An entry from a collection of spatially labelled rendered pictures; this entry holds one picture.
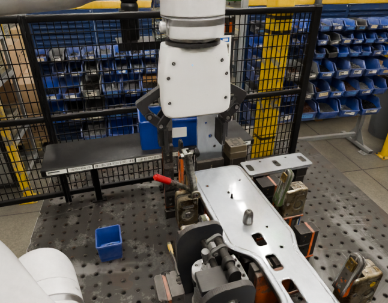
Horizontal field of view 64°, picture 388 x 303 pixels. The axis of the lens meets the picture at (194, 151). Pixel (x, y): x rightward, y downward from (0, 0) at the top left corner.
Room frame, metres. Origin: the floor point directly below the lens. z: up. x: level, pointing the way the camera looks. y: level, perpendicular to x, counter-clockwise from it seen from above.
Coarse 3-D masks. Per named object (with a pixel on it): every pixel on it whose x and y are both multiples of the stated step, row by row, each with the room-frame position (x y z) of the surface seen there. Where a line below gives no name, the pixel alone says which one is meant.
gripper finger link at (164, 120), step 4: (160, 112) 0.43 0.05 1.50; (160, 116) 0.43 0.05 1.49; (164, 116) 0.41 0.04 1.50; (160, 120) 0.41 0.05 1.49; (164, 120) 0.41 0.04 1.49; (168, 120) 0.41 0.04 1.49; (160, 124) 0.41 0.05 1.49; (164, 124) 0.41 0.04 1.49; (160, 128) 0.41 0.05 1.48; (164, 128) 0.41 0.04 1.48
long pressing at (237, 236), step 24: (216, 168) 1.04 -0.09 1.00; (240, 168) 1.04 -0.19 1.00; (216, 192) 0.88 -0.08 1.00; (240, 192) 0.88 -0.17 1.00; (216, 216) 0.75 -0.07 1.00; (240, 216) 0.75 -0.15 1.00; (264, 216) 0.75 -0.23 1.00; (240, 240) 0.65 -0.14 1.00; (288, 240) 0.65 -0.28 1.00; (264, 264) 0.56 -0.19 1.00; (288, 264) 0.57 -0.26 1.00; (312, 288) 0.49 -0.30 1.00
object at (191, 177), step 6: (186, 150) 0.81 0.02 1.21; (198, 150) 0.81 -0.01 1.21; (180, 156) 0.79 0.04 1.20; (186, 156) 0.78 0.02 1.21; (198, 156) 0.80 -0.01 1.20; (186, 162) 0.78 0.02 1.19; (192, 162) 0.79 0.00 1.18; (186, 168) 0.79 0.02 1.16; (192, 168) 0.79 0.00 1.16; (186, 174) 0.82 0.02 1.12; (192, 174) 0.79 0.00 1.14; (192, 180) 0.79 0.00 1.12; (192, 186) 0.79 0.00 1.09
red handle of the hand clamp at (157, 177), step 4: (156, 176) 0.77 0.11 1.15; (160, 176) 0.77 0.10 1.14; (164, 176) 0.78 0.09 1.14; (156, 180) 0.77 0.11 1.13; (160, 180) 0.77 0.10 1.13; (164, 180) 0.77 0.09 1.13; (168, 180) 0.78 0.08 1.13; (172, 180) 0.79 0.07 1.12; (168, 184) 0.78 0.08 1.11; (172, 184) 0.78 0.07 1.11; (176, 184) 0.78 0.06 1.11; (180, 184) 0.79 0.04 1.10; (180, 188) 0.79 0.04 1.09; (184, 188) 0.79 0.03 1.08; (188, 188) 0.80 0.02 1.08
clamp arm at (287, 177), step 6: (282, 174) 0.85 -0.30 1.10; (288, 174) 0.83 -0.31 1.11; (282, 180) 0.84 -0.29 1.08; (288, 180) 0.83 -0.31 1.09; (282, 186) 0.84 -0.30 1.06; (288, 186) 0.83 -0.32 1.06; (276, 192) 0.85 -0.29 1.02; (282, 192) 0.82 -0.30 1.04; (276, 198) 0.84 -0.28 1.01; (282, 198) 0.83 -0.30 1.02; (276, 204) 0.83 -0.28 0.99; (282, 204) 0.83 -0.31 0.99
